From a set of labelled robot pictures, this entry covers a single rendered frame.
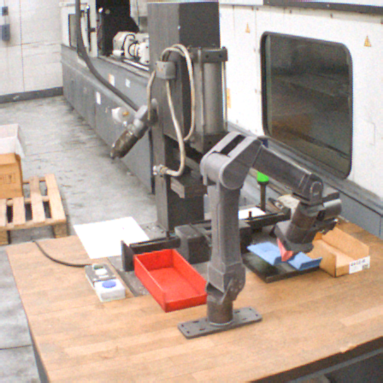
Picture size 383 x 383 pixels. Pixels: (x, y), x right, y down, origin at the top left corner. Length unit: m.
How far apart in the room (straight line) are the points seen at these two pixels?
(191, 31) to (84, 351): 0.92
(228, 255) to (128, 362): 0.33
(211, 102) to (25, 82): 9.28
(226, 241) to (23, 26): 9.62
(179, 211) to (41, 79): 9.01
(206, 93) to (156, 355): 0.73
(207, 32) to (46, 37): 9.16
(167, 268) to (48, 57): 9.27
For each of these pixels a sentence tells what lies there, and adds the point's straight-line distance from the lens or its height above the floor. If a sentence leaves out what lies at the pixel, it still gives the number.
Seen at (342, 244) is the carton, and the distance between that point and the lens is 1.90.
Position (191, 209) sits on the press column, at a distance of 2.07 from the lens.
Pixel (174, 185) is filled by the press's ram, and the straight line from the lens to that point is 1.81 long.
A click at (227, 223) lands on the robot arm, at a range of 1.39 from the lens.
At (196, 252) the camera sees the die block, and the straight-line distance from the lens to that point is 1.83.
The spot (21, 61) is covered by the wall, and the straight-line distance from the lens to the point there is 10.89.
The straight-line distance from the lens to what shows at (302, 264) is 1.73.
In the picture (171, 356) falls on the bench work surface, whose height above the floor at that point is 0.90.
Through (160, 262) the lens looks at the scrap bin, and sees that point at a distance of 1.80.
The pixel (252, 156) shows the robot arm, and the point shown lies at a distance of 1.36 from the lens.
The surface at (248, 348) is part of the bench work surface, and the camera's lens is 1.43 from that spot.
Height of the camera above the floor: 1.67
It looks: 18 degrees down
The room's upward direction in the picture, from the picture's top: 2 degrees counter-clockwise
